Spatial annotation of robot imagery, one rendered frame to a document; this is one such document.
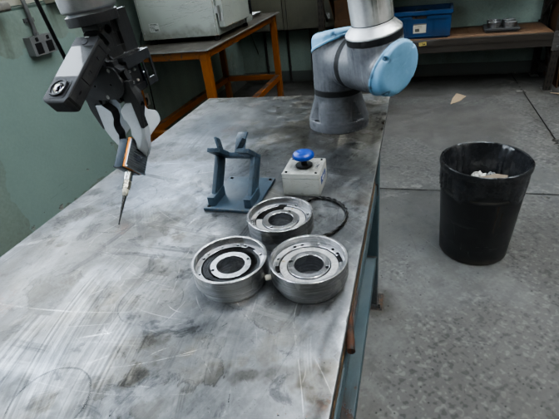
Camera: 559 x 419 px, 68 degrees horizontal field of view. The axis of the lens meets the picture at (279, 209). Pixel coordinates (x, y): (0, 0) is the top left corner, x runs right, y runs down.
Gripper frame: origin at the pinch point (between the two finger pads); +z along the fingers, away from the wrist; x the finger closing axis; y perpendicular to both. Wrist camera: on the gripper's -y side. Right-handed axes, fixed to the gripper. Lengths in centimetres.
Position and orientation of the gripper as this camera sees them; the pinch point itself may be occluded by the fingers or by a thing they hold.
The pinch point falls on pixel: (133, 150)
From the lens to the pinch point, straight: 71.3
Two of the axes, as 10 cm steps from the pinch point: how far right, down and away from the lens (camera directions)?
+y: 3.5, -5.6, 7.5
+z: 1.8, 8.3, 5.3
